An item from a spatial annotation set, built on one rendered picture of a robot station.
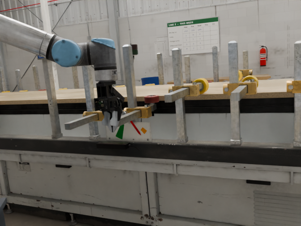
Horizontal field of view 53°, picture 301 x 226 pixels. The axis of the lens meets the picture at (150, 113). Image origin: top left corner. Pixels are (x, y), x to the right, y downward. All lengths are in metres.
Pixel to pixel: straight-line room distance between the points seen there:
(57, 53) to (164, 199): 1.15
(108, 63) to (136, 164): 0.62
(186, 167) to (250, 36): 7.24
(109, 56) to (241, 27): 7.50
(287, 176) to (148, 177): 0.78
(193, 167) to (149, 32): 7.68
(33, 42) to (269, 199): 1.34
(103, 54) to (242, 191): 1.03
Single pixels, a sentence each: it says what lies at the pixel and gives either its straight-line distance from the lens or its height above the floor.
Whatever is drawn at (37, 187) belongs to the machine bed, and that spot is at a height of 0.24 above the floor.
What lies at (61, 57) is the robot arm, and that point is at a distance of 1.06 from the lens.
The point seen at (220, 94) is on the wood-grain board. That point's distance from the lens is 1.57.
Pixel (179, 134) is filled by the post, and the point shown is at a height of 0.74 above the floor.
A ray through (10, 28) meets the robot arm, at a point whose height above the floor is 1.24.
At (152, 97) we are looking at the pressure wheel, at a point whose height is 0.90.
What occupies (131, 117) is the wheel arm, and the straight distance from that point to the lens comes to 1.39.
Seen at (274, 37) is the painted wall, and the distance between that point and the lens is 8.57.
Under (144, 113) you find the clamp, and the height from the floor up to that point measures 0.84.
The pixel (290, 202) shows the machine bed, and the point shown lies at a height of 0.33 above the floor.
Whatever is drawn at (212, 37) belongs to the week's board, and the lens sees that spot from 8.59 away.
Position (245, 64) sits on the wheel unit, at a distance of 2.42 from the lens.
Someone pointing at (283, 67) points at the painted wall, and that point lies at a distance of 8.60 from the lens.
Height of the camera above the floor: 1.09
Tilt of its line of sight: 10 degrees down
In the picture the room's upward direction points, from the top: 5 degrees counter-clockwise
